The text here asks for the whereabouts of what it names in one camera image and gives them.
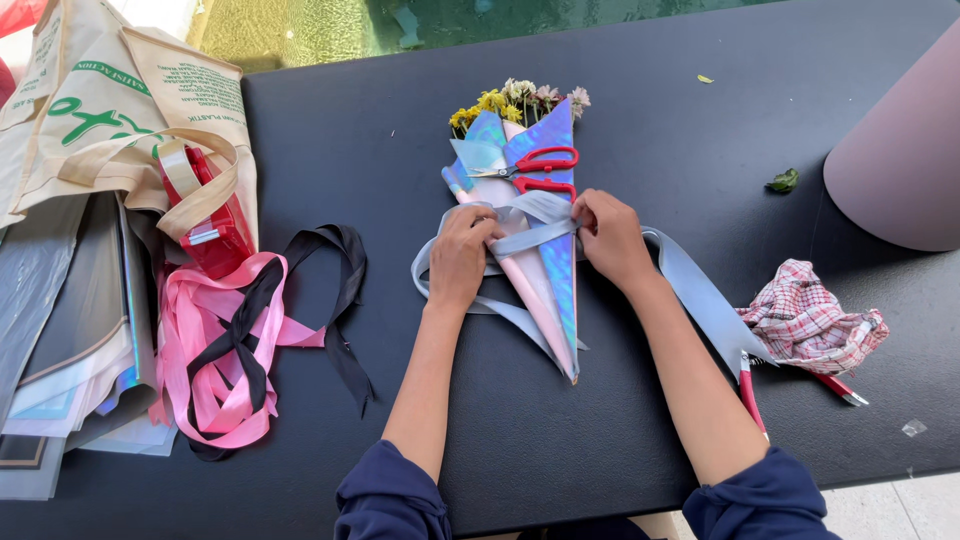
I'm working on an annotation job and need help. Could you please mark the person's right hand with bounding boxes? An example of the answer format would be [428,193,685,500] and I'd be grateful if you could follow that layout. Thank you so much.
[571,189,658,295]

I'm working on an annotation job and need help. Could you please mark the person's left hand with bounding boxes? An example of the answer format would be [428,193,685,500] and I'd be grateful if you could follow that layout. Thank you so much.
[427,204,506,311]

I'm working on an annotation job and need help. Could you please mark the grey satin ribbon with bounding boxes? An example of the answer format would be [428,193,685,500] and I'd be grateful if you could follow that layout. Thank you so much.
[410,190,778,384]

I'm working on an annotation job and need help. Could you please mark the flower bouquet in iridescent wrap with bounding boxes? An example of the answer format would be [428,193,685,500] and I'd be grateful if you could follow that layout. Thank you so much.
[441,77,594,386]

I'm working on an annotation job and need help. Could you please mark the black satin ribbon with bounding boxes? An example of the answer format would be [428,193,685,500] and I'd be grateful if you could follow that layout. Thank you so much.
[183,223,377,463]

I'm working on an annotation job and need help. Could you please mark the red white checked cloth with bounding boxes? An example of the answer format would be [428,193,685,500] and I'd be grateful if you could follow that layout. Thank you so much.
[734,258,891,377]

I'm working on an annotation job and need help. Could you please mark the red tape dispenser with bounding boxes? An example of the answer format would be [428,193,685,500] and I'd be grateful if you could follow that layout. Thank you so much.
[155,138,257,281]

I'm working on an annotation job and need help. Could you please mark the navy blue left sleeve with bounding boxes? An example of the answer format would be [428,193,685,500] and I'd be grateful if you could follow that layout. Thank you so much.
[333,439,454,540]

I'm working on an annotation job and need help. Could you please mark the navy blue sleeve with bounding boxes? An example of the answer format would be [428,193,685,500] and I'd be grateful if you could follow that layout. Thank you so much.
[333,439,454,540]
[681,446,843,540]

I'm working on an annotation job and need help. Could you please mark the pink satin ribbon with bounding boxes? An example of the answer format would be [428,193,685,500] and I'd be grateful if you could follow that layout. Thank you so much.
[147,251,328,452]

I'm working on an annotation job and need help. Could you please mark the navy blue right sleeve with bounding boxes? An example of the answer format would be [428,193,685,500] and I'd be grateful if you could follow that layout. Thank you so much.
[681,446,843,540]

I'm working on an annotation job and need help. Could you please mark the mauve paper roll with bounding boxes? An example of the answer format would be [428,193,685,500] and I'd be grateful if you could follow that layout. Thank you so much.
[822,18,960,253]

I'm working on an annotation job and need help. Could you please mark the beige tote bag green print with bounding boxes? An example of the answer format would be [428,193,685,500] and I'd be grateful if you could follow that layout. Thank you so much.
[0,0,261,249]

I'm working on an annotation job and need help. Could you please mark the stack of wrapping paper sheets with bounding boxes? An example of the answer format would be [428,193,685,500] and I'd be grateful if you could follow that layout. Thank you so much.
[0,191,182,502]

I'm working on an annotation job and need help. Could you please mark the red plastic object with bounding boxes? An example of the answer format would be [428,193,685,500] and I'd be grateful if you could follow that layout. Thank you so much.
[0,0,48,40]

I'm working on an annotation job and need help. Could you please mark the red handled scissors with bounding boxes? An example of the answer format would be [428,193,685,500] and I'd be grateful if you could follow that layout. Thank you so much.
[466,145,582,204]

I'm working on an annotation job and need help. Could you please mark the red handled pruning shears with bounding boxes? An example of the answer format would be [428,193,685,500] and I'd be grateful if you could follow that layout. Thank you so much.
[738,351,871,444]

